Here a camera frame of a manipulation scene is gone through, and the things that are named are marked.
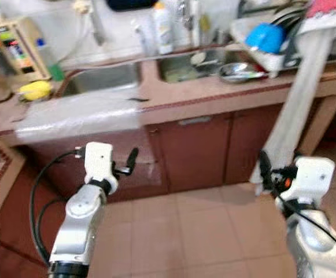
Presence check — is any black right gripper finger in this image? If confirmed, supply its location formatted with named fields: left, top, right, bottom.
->
left=259, top=150, right=274, bottom=193

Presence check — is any chrome kitchen faucet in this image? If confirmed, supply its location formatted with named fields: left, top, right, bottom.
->
left=176, top=0, right=200, bottom=47

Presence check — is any reddish brown cabinet door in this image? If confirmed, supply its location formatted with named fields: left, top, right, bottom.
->
left=226, top=104, right=287, bottom=185
left=26, top=130, right=168, bottom=200
left=156, top=113, right=233, bottom=192

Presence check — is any clear bubble wrap sheet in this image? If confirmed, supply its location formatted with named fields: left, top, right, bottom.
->
left=13, top=92, right=160, bottom=186

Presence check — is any large steel sink basin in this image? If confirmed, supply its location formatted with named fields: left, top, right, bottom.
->
left=58, top=63, right=142, bottom=98

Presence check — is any grey towel red truck print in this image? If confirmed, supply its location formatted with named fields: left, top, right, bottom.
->
left=250, top=0, right=336, bottom=187

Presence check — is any shallow steel bowl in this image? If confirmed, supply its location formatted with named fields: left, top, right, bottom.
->
left=217, top=62, right=267, bottom=83

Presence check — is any cluttered steel sink basin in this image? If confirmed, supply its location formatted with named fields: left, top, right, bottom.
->
left=156, top=49, right=232, bottom=83

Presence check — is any white dish rack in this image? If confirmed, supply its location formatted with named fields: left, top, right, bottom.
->
left=230, top=16, right=307, bottom=79

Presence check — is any white round sink strainer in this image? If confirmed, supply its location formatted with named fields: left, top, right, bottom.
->
left=191, top=51, right=208, bottom=65

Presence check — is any blue plastic bowl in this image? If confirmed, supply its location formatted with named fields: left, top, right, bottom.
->
left=245, top=23, right=287, bottom=54

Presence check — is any white detergent bottle yellow cap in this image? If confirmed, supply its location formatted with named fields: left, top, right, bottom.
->
left=152, top=2, right=174, bottom=56

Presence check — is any dark dinner plate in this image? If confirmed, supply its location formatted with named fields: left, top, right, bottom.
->
left=271, top=5, right=314, bottom=36

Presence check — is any cream water ioniser machine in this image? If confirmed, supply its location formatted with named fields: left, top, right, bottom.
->
left=0, top=16, right=50, bottom=79

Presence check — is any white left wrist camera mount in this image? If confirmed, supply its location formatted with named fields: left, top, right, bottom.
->
left=84, top=142, right=117, bottom=185

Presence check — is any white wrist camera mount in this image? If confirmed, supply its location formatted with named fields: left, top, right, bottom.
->
left=84, top=142, right=117, bottom=185
left=292, top=156, right=336, bottom=203

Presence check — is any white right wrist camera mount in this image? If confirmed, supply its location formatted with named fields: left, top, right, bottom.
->
left=292, top=156, right=336, bottom=203

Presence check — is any grey cabinet handle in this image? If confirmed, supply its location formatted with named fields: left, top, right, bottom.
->
left=178, top=116, right=213, bottom=126

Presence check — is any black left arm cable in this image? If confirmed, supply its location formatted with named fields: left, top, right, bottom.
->
left=30, top=149, right=86, bottom=264

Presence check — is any cream wall tap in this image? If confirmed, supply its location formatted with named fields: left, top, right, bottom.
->
left=72, top=0, right=106, bottom=47

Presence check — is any black rounded wall panel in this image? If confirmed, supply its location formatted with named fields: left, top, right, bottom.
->
left=105, top=0, right=157, bottom=12

